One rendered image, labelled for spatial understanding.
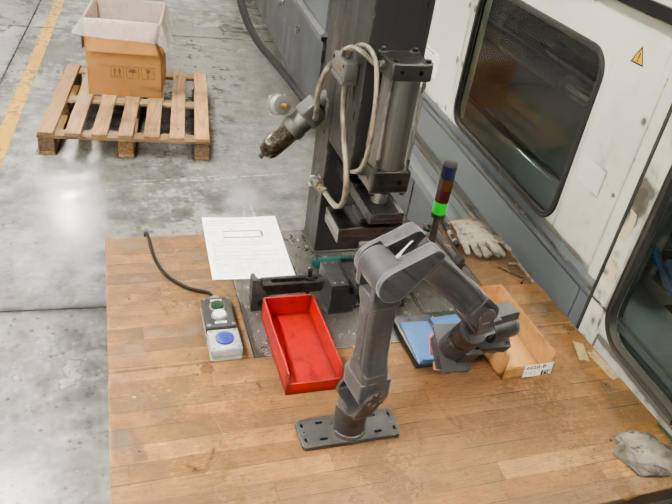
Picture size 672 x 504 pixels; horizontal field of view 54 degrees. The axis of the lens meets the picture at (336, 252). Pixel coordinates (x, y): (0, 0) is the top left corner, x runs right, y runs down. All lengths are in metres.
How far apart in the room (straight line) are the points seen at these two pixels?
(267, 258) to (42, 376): 1.27
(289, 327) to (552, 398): 0.60
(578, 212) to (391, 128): 0.71
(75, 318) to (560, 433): 2.11
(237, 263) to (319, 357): 0.39
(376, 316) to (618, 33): 1.04
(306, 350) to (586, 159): 0.92
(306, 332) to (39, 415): 1.34
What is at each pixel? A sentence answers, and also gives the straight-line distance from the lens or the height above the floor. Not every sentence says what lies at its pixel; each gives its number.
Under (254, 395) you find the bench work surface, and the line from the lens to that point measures 1.37.
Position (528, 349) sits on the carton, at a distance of 1.64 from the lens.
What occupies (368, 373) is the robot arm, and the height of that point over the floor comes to 1.08.
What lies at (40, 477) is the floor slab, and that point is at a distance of 2.44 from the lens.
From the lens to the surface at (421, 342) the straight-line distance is 1.53.
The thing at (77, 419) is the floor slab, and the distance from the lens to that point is 2.58.
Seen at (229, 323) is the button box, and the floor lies 0.93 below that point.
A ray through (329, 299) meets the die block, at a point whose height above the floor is 0.94.
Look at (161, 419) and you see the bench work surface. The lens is 1.33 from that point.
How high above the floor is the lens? 1.89
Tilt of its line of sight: 33 degrees down
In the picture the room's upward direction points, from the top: 9 degrees clockwise
